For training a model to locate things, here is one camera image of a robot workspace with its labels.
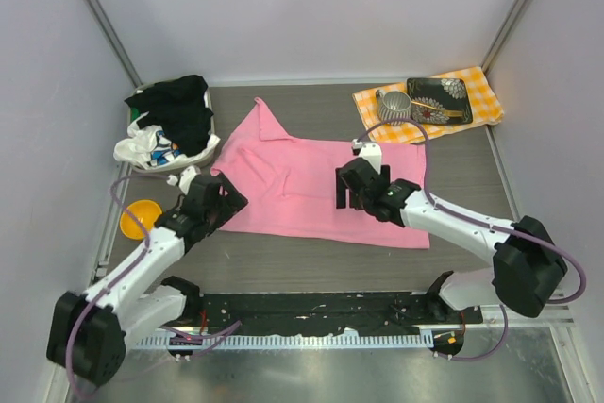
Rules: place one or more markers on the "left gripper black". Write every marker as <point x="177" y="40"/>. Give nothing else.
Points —
<point x="231" y="204"/>

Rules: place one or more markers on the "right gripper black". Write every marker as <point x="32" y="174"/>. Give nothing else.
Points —
<point x="342" y="188"/>

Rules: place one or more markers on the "pink t shirt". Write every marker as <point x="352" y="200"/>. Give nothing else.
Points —
<point x="290" y="185"/>

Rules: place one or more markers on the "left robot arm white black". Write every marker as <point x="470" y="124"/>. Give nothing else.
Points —
<point x="91" y="332"/>

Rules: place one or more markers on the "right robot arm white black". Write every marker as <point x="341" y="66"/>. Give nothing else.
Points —
<point x="523" y="271"/>

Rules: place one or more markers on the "orange plastic bowl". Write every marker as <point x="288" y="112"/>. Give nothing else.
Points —
<point x="146" y="212"/>

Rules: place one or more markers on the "white printed t shirt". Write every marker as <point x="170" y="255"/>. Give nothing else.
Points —
<point x="148" y="151"/>

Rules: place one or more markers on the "grey striped cup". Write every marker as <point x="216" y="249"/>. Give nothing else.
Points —
<point x="393" y="107"/>

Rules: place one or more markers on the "black t shirt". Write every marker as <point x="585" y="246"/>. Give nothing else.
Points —
<point x="178" y="106"/>

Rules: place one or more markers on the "gold spoon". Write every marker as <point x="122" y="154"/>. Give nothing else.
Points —
<point x="446" y="112"/>

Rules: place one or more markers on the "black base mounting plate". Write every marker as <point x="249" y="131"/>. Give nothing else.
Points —
<point x="321" y="314"/>

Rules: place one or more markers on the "black floral rectangular plate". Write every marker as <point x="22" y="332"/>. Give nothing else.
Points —
<point x="443" y="92"/>

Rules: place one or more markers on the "orange checkered cloth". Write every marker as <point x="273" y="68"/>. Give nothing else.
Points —
<point x="486" y="110"/>

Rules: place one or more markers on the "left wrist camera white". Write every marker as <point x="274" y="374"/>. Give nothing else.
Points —
<point x="184" y="179"/>

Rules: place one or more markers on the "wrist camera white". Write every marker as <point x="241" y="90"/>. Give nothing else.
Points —
<point x="369" y="151"/>
<point x="184" y="179"/>

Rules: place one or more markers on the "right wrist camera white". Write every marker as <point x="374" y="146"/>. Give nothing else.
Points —
<point x="369" y="151"/>

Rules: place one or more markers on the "white slotted cable duct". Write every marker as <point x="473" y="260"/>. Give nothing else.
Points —
<point x="350" y="339"/>

